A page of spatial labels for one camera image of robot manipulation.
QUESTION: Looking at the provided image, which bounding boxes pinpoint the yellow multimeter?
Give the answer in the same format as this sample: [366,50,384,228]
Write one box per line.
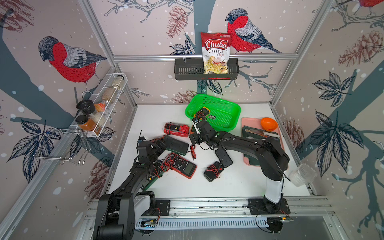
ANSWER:
[194,107,211,121]

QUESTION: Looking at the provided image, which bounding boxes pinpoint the green plastic basket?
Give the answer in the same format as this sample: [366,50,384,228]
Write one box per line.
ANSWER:
[185,94,242,132]

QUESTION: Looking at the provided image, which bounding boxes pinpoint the black multimeter face down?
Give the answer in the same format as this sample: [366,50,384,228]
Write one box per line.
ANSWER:
[158,135,189,156]

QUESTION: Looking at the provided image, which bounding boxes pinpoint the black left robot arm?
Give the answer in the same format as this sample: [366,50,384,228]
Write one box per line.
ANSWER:
[93,137,161,240]

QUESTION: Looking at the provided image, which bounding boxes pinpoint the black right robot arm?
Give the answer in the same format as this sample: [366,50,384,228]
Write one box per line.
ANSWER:
[190,119,290,213]

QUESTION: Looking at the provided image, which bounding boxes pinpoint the green multimeter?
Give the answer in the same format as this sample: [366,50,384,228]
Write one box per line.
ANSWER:
[141,160,168,191]

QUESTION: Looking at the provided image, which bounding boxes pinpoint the red black large multimeter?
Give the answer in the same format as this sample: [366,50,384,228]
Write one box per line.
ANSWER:
[165,153,197,179]

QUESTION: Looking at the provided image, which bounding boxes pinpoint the loose red black leads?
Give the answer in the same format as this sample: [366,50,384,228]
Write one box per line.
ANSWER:
[190,145,197,160]

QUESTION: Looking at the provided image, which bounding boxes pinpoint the black flat case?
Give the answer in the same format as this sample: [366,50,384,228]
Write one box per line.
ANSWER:
[215,148,233,168]

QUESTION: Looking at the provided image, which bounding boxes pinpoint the black case with leads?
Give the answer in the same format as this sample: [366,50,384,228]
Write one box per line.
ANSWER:
[204,162,224,182]

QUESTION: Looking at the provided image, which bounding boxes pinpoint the knife on board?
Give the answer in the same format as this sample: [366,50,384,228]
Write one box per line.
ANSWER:
[245,129,280,139]

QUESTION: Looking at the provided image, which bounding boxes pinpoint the pink tray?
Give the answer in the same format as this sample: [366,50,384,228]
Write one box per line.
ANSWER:
[241,118,285,150]

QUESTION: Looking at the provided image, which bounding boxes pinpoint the orange bowl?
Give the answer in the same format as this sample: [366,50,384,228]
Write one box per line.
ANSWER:
[261,118,279,132]

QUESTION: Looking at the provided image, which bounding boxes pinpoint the orange spice jar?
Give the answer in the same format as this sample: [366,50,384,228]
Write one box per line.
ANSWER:
[75,115,97,131]

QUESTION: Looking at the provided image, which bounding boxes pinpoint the black lid spice jar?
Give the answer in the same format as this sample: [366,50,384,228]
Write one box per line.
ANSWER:
[76,100,96,115]

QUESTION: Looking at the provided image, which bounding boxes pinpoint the Chuba cassava chips bag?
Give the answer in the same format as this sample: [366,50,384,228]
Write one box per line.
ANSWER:
[201,33,232,73]

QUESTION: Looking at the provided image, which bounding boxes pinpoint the clear plastic container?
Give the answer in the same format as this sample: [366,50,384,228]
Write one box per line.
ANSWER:
[289,164,317,187]

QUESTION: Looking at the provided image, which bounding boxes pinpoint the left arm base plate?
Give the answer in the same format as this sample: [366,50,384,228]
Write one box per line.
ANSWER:
[142,200,171,217]

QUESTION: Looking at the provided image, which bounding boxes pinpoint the white wire spice rack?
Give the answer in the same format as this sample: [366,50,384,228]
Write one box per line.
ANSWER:
[77,73,127,138]

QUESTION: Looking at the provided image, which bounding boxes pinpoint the black wall basket shelf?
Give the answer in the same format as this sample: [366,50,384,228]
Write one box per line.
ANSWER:
[174,58,240,81]

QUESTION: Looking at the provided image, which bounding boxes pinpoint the wire hook rack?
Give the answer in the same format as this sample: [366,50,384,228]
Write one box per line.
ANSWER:
[34,128,91,166]

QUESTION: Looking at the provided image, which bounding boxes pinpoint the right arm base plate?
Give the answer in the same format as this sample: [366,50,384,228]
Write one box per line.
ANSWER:
[248,198,291,215]

